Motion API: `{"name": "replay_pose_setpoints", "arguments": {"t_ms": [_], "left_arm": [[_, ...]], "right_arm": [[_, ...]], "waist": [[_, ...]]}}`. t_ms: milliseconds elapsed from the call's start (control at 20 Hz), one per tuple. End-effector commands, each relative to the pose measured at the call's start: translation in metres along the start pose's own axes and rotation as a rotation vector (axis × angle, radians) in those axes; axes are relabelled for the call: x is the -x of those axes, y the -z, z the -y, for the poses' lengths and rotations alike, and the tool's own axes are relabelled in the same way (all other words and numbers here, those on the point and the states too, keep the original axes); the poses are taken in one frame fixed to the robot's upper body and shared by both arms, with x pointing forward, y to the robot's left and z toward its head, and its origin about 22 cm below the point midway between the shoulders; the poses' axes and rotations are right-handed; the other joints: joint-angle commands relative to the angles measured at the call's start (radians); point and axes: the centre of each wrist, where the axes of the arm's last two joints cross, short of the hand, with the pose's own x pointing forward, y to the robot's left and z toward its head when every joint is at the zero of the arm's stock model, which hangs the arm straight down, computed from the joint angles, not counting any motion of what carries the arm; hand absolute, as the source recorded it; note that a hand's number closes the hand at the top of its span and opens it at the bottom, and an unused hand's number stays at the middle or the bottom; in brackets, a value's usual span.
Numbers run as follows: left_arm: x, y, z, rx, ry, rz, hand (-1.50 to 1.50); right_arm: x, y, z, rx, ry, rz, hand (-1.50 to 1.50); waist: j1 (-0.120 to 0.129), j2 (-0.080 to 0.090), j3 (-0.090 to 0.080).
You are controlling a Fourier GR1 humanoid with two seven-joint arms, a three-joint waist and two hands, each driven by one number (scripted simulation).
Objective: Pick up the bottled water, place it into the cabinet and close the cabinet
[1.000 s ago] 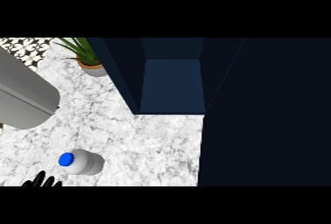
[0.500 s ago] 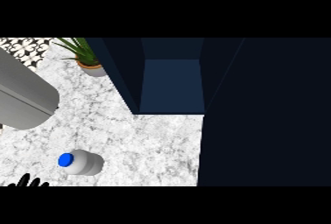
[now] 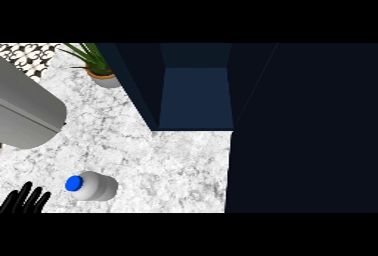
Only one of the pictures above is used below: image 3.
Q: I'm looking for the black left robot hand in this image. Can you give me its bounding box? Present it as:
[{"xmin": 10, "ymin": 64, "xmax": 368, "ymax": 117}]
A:
[{"xmin": 0, "ymin": 181, "xmax": 54, "ymax": 214}]

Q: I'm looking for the white blue-capped water bottle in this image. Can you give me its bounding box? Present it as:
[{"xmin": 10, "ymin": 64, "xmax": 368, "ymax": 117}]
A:
[{"xmin": 64, "ymin": 170, "xmax": 120, "ymax": 202}]

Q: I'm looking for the dark blue cabinet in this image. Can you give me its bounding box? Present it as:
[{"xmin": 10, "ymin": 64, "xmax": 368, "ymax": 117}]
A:
[{"xmin": 95, "ymin": 42, "xmax": 280, "ymax": 132}]

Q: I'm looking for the dark blue cabinet door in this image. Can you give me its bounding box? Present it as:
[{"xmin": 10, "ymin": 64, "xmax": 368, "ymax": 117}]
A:
[{"xmin": 225, "ymin": 42, "xmax": 378, "ymax": 214}]

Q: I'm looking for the grey rounded appliance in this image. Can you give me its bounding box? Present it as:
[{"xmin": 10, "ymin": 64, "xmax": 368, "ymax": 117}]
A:
[{"xmin": 0, "ymin": 56, "xmax": 69, "ymax": 150}]

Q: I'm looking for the potted green plant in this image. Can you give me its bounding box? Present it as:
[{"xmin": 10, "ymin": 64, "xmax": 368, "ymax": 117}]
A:
[{"xmin": 58, "ymin": 42, "xmax": 123, "ymax": 89}]

